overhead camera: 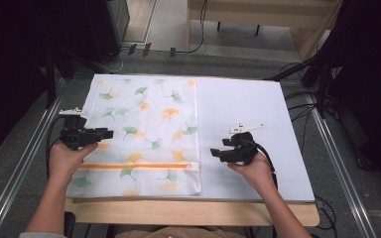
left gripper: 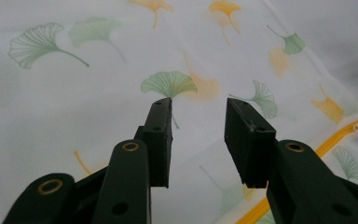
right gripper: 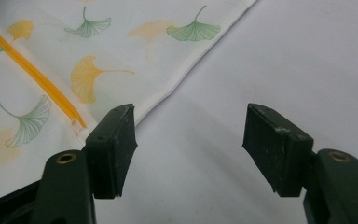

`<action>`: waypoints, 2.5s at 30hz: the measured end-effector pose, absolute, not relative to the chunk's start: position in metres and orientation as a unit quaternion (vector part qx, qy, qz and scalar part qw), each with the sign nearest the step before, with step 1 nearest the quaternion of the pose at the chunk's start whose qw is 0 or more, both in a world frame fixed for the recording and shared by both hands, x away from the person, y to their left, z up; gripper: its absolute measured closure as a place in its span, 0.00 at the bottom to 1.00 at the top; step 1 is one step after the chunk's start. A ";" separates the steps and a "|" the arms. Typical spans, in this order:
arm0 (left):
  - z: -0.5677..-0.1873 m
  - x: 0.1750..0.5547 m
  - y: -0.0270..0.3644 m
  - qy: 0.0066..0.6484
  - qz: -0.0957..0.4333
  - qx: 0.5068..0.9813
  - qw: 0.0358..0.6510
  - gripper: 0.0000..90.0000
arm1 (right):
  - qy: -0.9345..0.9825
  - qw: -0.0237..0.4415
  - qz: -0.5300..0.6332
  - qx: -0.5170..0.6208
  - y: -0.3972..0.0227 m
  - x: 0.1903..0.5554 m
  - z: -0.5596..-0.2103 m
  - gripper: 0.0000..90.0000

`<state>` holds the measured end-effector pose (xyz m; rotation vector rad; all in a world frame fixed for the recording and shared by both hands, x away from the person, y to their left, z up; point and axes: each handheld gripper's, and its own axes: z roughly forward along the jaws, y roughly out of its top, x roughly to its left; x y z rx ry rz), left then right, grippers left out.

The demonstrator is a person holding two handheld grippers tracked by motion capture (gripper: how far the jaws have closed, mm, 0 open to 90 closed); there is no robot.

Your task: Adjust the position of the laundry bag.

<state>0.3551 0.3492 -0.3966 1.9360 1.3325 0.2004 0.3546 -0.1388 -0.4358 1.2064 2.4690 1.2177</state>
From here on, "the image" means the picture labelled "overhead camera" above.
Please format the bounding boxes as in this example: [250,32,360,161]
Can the beige trousers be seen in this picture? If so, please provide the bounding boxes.
[114,225,247,238]

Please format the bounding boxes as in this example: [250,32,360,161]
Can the black chair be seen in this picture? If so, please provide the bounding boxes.
[63,211,77,238]

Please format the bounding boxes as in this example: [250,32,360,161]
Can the metal floor rail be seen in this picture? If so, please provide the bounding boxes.
[306,92,378,238]
[0,77,67,238]

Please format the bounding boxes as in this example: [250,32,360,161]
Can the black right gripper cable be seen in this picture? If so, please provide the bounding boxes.
[242,139,278,191]

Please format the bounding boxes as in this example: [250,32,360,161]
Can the grey sleeve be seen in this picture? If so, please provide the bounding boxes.
[19,231,67,238]

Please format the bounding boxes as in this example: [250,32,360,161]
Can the black metal stand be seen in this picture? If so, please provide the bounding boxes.
[264,54,336,120]

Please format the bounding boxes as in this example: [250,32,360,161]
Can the wooden table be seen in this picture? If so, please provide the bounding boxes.
[63,197,321,228]

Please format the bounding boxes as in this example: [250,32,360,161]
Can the white floor cable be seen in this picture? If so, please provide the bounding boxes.
[97,46,132,74]

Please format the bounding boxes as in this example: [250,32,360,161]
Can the person's right hand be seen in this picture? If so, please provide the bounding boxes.
[227,152,278,196]

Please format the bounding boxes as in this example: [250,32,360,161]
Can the dark curtain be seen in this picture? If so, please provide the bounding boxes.
[311,0,381,191]
[0,0,95,163]

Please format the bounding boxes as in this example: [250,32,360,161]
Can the light wooden bench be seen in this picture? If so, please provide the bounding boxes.
[186,0,343,61]

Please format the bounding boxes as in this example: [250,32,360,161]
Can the white table mat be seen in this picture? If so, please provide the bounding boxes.
[64,73,317,203]

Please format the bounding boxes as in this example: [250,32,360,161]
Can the leaf print mesh laundry bag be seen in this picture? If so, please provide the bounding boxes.
[66,77,203,198]

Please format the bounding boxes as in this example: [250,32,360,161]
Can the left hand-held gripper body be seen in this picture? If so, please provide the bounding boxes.
[59,107,99,152]

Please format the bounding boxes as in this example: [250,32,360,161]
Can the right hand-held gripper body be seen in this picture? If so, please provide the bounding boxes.
[225,123,266,166]

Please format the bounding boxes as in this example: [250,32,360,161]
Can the black floor cable bundle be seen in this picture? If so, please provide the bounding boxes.
[279,61,340,155]

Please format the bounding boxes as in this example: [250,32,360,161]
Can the black looped floor cable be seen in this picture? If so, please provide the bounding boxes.
[313,194,339,232]

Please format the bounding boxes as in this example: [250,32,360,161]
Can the person's left hand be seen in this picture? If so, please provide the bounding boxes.
[47,142,99,186]

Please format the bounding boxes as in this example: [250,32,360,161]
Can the black cabinet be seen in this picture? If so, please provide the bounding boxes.
[84,0,131,64]

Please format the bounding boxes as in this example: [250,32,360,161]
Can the black cable with plug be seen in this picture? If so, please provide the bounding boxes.
[169,0,209,59]

